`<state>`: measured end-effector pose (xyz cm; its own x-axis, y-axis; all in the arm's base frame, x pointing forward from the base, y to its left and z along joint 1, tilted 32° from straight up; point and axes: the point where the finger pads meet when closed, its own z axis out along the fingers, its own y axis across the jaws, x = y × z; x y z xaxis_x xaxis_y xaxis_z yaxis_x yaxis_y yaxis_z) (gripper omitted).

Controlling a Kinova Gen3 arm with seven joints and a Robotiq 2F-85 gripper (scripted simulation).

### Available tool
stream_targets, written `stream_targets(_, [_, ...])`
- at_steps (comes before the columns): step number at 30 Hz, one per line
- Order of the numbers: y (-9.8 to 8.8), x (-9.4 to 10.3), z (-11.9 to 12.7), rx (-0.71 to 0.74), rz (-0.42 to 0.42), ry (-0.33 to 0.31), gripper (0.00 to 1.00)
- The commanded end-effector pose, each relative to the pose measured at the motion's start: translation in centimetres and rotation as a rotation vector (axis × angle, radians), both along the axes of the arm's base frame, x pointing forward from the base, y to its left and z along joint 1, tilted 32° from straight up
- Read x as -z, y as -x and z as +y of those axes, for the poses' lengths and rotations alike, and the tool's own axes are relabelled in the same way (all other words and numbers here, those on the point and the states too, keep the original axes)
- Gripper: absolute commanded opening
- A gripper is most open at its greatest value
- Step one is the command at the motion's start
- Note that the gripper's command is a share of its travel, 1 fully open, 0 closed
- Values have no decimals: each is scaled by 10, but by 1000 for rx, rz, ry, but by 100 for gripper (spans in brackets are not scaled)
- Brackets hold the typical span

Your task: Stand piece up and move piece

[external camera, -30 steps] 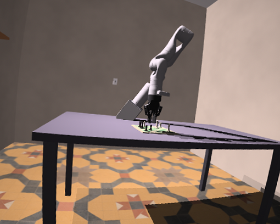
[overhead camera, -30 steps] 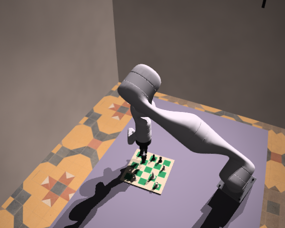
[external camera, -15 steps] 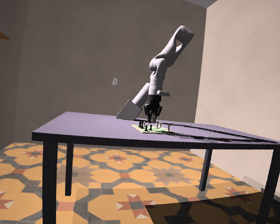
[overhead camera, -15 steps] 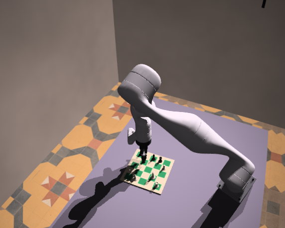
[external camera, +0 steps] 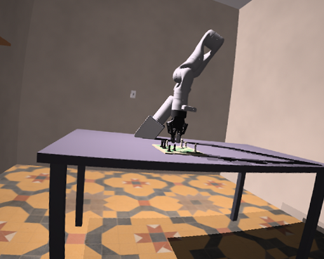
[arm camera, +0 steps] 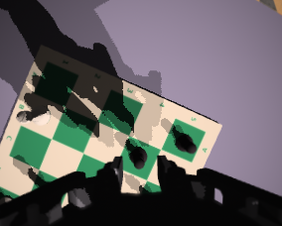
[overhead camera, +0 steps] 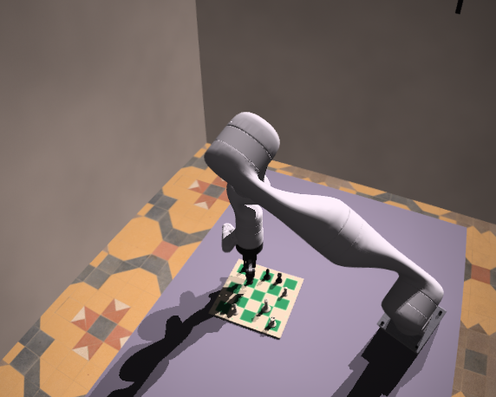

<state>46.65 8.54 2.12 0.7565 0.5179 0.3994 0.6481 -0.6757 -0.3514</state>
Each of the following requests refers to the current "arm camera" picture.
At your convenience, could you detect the green and cream chessboard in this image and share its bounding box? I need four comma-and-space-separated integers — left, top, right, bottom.
0, 45, 222, 199

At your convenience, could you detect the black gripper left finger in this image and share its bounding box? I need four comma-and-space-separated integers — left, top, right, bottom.
0, 156, 123, 226

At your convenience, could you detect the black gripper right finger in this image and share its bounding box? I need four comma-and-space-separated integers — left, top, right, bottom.
157, 155, 282, 226

